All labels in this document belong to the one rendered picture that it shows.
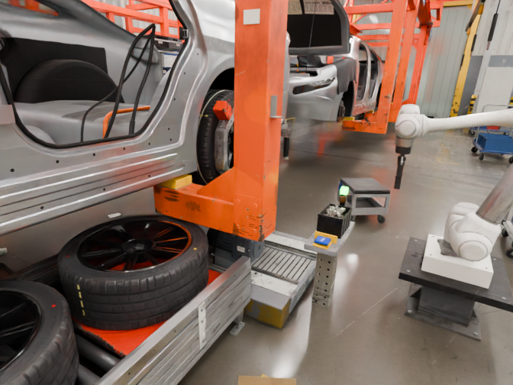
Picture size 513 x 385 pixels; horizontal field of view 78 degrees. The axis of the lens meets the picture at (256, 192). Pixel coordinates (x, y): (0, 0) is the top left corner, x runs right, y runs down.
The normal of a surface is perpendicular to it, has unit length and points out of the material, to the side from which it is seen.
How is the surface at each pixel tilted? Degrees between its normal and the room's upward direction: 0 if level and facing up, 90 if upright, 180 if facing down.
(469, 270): 90
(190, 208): 90
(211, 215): 90
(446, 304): 90
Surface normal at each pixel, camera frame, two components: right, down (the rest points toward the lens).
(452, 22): -0.51, 0.27
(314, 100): 0.10, 0.34
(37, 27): 0.88, 0.17
